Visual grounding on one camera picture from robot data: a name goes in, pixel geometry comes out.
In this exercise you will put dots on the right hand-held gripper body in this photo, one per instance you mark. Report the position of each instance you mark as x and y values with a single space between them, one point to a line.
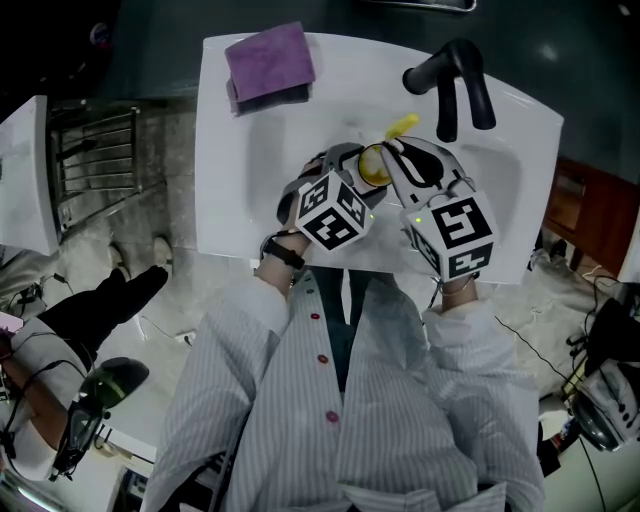
455 230

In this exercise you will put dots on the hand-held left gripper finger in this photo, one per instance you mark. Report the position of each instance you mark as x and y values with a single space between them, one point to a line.
342 154
371 195

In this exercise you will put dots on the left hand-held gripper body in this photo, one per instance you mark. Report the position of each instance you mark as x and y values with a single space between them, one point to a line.
332 215

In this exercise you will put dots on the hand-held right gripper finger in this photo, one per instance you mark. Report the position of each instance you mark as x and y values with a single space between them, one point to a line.
400 182
432 165

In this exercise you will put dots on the person's right forearm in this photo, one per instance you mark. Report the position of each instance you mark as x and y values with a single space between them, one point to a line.
460 302

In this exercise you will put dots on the person's left forearm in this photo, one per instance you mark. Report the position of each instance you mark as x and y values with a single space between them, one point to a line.
272 280

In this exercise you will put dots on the black wristband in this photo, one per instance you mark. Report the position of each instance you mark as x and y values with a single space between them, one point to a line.
285 255

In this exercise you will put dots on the black faucet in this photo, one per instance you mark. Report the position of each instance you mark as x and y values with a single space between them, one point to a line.
450 100

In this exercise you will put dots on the white ceramic sink basin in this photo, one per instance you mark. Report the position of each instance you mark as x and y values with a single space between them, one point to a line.
225 200

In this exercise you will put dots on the purple cloth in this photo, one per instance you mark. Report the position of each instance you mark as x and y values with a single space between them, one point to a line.
270 60

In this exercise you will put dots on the reddish brown wooden cabinet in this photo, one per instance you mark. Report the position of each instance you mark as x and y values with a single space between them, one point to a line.
575 210

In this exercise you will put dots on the person's striped white shirt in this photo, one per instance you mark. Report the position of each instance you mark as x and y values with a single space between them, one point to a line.
390 400

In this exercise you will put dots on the metal rack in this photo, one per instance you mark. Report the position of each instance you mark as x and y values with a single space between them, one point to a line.
100 165

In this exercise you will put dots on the round red blue lid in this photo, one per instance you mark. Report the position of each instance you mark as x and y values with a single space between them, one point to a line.
99 35

